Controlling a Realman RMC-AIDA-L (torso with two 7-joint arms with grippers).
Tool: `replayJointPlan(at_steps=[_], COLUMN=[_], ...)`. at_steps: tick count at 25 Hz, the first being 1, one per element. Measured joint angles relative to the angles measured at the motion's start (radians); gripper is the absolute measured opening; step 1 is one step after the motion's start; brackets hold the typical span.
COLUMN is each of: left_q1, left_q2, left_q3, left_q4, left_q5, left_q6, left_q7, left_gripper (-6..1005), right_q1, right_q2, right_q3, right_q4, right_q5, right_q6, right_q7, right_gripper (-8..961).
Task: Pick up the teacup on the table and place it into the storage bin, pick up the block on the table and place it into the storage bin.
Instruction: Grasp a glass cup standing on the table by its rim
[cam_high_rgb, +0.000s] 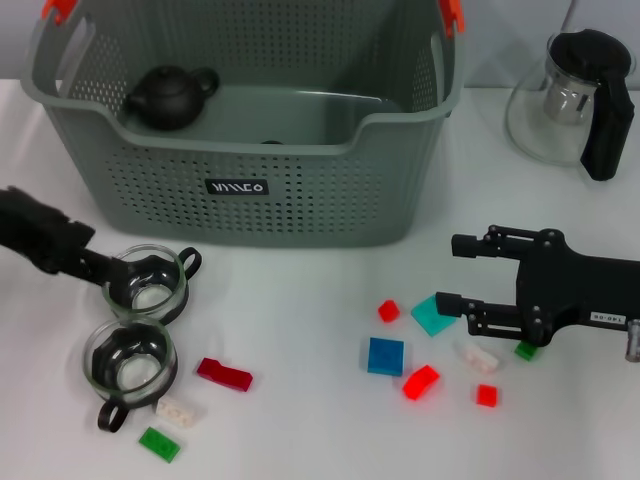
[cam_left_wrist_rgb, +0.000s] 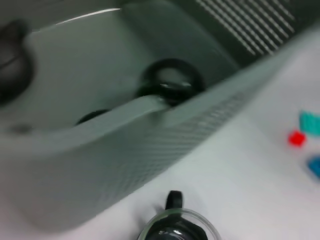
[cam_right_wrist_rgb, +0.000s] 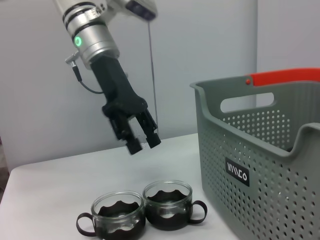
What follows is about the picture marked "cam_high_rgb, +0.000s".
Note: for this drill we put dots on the grey perforated storage bin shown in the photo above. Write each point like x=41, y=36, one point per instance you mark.
x=300, y=210

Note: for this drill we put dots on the orange-red sloped brick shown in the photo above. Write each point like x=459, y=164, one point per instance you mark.
x=420, y=382

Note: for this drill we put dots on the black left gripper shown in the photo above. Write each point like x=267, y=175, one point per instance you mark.
x=40, y=232

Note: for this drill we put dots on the dark clay teapot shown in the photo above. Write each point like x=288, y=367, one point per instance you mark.
x=167, y=100

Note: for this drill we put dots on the teal square plate brick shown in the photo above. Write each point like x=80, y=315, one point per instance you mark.
x=430, y=321

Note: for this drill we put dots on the green flat brick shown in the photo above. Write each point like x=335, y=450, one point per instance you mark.
x=160, y=444

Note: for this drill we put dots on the glass teacup black holder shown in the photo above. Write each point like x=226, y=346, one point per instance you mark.
x=167, y=295
x=271, y=142
x=130, y=370

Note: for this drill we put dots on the green thick brick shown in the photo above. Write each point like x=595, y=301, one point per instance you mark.
x=525, y=351

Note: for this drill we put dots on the blue square brick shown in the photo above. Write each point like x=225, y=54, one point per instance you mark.
x=385, y=356

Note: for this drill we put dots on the white brick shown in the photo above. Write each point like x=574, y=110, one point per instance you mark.
x=180, y=412
x=477, y=356

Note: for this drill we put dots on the small red brick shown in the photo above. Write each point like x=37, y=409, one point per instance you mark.
x=389, y=311
x=486, y=395

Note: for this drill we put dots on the dark red long brick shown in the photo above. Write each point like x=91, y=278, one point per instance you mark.
x=225, y=375

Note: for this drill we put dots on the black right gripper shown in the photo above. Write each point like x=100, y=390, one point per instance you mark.
x=565, y=285

